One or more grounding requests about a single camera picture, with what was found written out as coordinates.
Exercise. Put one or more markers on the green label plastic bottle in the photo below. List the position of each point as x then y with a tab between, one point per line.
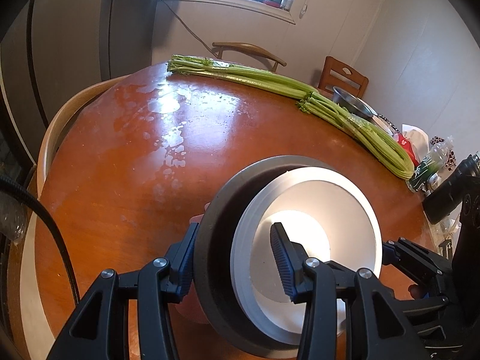
433	162

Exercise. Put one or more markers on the celery bunch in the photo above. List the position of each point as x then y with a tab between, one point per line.
379	143
244	75

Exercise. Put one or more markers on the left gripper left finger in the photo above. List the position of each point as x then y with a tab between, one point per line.
98	326

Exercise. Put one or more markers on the black thermos flask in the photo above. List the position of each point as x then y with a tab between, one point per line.
449	195

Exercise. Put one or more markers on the stainless steel bowl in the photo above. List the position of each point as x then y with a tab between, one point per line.
211	258

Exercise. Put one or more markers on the grey refrigerator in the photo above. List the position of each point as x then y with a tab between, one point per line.
55	48

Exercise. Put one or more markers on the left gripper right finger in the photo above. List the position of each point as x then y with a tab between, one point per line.
376	327

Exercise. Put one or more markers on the far metal bowl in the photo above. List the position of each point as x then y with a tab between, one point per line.
353	104

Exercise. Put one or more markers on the red tissue pack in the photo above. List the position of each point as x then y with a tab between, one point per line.
414	141

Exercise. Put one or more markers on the red paper bowl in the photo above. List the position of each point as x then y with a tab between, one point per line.
324	212

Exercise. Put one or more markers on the wooden slat-back chair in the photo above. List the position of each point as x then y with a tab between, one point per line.
337	73

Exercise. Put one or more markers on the operator hand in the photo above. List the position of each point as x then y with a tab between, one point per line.
415	291

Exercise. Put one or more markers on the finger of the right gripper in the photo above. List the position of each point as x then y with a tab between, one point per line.
430	271

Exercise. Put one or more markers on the celery bunch right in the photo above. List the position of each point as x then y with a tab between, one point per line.
379	143

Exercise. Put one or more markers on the celery bunch left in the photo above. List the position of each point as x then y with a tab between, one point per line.
244	75

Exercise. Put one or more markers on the curved wooden armchair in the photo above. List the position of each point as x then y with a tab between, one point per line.
249	49

